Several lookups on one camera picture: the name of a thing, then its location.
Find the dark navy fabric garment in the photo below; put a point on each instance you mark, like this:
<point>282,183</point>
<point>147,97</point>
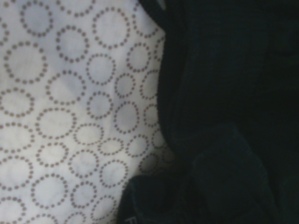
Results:
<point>229,93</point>

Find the white dotted-circle bed sheet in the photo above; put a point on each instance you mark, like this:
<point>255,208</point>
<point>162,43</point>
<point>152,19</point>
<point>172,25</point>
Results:
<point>60,112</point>

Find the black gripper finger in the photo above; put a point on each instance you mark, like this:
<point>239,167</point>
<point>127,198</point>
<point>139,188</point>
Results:
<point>136,203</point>

